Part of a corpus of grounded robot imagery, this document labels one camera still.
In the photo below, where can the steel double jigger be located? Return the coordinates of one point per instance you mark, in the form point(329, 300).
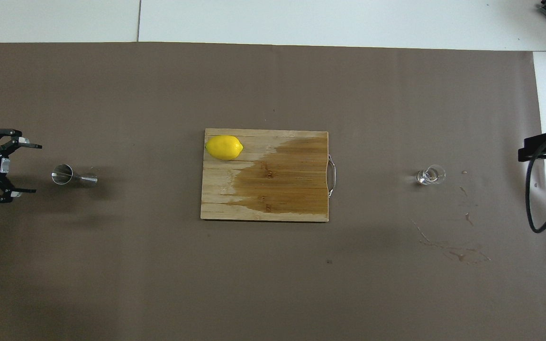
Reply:
point(62, 174)

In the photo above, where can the small clear glass cup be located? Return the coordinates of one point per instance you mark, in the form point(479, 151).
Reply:
point(429, 175)

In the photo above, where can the yellow lemon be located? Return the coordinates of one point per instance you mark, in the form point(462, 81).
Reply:
point(224, 147)

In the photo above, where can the wooden cutting board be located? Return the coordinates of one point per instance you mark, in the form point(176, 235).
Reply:
point(263, 189)

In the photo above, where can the brown paper table mat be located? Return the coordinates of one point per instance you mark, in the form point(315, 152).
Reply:
point(273, 284)

